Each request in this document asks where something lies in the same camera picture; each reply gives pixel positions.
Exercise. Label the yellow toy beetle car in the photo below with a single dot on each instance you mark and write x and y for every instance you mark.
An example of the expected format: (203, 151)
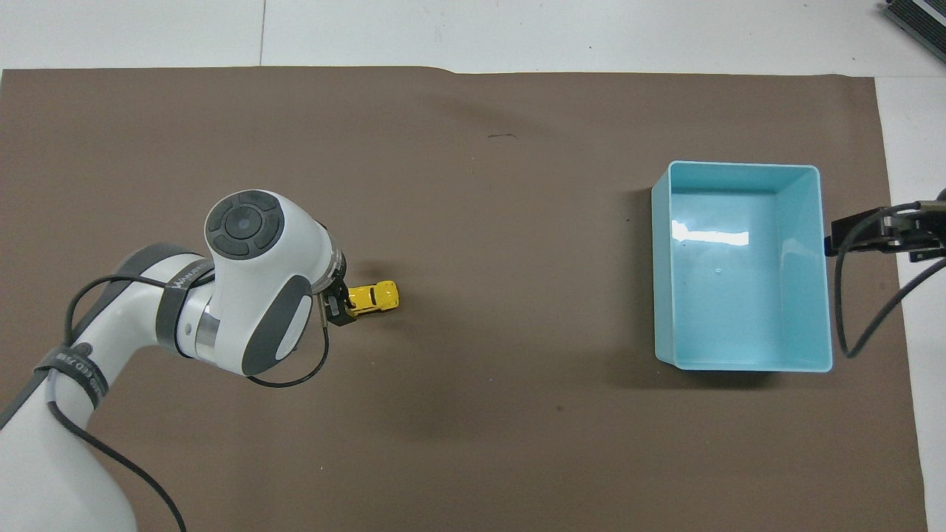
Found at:
(375, 296)

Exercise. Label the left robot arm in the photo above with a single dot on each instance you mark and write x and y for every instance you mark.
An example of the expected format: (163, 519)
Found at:
(251, 310)

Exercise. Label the light blue plastic bin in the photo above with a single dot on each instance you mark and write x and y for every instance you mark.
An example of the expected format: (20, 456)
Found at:
(739, 281)

